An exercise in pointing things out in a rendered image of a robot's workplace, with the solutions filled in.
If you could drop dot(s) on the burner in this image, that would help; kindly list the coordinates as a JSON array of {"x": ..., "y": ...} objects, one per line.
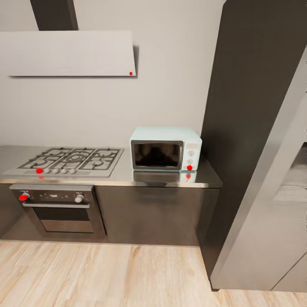
[{"x": 69, "y": 162}]

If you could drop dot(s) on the range hood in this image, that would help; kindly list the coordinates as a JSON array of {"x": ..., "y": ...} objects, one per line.
[{"x": 59, "y": 48}]

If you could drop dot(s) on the microwave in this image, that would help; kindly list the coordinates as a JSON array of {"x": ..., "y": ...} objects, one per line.
[{"x": 165, "y": 148}]

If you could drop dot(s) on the fridge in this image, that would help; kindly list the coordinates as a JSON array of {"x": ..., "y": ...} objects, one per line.
[{"x": 254, "y": 135}]

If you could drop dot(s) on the oven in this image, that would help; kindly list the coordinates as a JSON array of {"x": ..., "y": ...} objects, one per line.
[{"x": 70, "y": 211}]

